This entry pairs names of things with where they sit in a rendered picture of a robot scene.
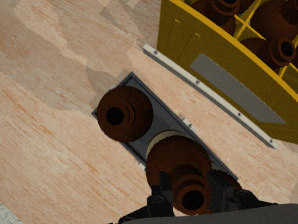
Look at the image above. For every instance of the yellow bottle crate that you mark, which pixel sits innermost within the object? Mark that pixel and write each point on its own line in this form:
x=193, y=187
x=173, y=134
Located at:
x=228, y=68

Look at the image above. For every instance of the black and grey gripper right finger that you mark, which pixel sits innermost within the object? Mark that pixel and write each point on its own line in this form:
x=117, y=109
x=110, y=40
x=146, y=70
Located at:
x=224, y=198

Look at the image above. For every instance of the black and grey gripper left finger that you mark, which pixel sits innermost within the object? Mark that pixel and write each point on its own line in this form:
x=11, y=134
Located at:
x=157, y=205

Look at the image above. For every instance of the brown glass bottle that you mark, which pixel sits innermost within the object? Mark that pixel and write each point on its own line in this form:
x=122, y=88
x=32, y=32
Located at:
x=187, y=163
x=129, y=115
x=276, y=53
x=276, y=18
x=244, y=5
x=226, y=175
x=295, y=60
x=220, y=12

